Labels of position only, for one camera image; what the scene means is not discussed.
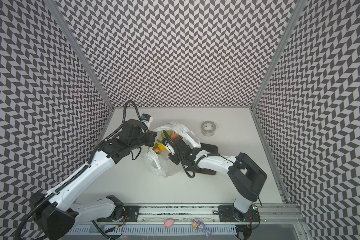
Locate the black square tray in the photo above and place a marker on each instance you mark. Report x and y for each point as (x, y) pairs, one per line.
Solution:
(206, 161)

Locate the pink toy on rail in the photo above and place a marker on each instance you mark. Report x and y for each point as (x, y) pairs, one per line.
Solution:
(169, 223)

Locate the yellow fake pear with leaves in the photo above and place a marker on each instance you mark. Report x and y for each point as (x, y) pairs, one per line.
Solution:
(161, 146)

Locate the aluminium corner post left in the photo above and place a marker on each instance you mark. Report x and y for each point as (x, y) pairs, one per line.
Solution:
(63, 25)

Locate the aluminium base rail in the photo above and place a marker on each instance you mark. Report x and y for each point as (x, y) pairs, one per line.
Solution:
(185, 213)

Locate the purple octopus toy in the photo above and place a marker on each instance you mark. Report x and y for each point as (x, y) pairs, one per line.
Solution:
(199, 225)

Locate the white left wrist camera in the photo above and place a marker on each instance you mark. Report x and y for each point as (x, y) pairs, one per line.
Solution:
(147, 120)

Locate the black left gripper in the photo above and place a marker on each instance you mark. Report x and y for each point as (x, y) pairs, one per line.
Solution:
(151, 136)

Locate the aluminium corner post right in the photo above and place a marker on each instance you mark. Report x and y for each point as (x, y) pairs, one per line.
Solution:
(297, 12)

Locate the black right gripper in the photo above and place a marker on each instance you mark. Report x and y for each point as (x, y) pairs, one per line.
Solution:
(174, 147)

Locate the white lemon-print plastic bag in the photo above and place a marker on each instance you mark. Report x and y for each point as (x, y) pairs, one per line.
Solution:
(157, 158)

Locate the green fake pear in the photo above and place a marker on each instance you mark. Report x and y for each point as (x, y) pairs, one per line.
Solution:
(169, 133)

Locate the aluminium corner post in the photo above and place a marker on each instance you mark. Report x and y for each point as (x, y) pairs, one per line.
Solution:
(297, 12)
(63, 25)

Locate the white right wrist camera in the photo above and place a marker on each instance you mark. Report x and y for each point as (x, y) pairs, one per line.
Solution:
(170, 148)

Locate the clear packing tape roll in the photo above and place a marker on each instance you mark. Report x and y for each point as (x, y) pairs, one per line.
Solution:
(208, 128)

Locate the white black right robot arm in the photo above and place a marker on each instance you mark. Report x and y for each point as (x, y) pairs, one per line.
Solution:
(247, 176)

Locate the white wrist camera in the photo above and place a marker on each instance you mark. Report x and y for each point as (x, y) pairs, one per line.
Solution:
(147, 120)
(170, 148)

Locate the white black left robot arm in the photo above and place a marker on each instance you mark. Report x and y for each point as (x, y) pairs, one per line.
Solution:
(56, 211)

